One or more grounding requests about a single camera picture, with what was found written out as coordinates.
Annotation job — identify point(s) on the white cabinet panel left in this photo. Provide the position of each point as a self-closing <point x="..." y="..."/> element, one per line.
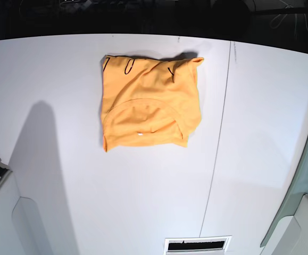
<point x="34" y="218"/>

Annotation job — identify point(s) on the white floor vent grille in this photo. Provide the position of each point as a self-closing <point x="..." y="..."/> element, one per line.
<point x="197" y="245"/>

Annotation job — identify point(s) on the yellow t-shirt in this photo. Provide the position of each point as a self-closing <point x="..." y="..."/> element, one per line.
<point x="148" y="102"/>

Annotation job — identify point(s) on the white cabinet panel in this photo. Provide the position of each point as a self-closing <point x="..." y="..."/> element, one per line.
<point x="291" y="233"/>
<point x="34" y="218"/>

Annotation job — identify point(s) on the white cabinet panel right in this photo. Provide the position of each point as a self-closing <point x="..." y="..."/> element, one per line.
<point x="291" y="233"/>

